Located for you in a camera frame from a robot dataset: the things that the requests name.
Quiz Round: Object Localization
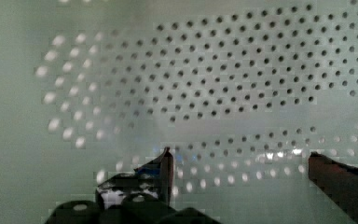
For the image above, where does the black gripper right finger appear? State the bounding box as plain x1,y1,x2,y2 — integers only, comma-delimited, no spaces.
308,152,358,224

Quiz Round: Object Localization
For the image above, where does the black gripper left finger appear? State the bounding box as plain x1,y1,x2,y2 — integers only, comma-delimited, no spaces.
95,147,173,209

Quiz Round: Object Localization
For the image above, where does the green oval strainer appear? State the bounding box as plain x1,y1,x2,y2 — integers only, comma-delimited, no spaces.
0,0,358,224

